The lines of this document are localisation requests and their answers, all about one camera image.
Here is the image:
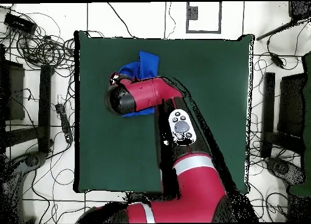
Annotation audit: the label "blue laundry item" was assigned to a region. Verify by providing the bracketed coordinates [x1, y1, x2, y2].
[118, 50, 160, 118]

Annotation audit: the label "grey floor frame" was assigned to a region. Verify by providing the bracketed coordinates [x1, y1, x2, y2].
[186, 1, 222, 34]

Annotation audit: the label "black cable adapter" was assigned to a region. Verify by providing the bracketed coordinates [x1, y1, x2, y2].
[270, 52, 285, 68]

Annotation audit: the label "dark green table cloth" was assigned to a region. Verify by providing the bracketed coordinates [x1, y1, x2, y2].
[289, 51, 311, 198]
[73, 30, 255, 194]

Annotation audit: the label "tangled black cables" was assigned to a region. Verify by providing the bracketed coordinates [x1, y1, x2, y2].
[0, 5, 76, 76]

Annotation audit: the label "black stand bar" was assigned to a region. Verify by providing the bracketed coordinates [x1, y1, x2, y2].
[261, 72, 276, 158]
[37, 64, 52, 154]

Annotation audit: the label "black rod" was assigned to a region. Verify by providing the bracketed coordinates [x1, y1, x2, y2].
[256, 19, 299, 41]

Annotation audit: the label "grey stand foot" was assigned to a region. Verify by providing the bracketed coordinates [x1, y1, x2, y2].
[264, 157, 304, 187]
[4, 151, 48, 223]

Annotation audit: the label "black power strip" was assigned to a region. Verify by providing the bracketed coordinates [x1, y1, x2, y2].
[55, 103, 74, 144]

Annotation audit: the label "black box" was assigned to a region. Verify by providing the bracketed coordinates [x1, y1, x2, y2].
[278, 73, 306, 137]
[0, 59, 26, 121]

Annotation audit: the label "black power brick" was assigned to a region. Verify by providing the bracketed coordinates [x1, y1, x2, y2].
[3, 12, 37, 35]

